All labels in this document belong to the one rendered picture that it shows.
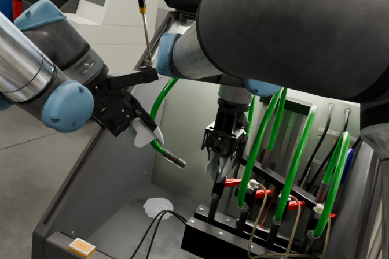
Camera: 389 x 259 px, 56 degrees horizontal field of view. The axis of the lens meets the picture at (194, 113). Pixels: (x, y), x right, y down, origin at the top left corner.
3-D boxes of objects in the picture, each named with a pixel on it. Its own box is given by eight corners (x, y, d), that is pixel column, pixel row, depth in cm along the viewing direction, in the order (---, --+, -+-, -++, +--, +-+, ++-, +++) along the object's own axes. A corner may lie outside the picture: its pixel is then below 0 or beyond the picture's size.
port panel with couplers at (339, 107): (296, 181, 111) (328, 85, 100) (297, 177, 114) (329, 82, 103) (340, 198, 107) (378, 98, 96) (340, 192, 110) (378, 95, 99)
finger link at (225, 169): (209, 191, 83) (217, 155, 80) (217, 180, 89) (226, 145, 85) (221, 195, 82) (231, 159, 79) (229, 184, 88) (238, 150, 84)
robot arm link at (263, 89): (220, 93, 61) (210, 75, 71) (283, 103, 63) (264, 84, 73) (231, 47, 58) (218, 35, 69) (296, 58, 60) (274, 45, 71)
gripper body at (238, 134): (198, 152, 80) (210, 100, 76) (212, 139, 87) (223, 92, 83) (231, 163, 77) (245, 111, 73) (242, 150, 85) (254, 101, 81)
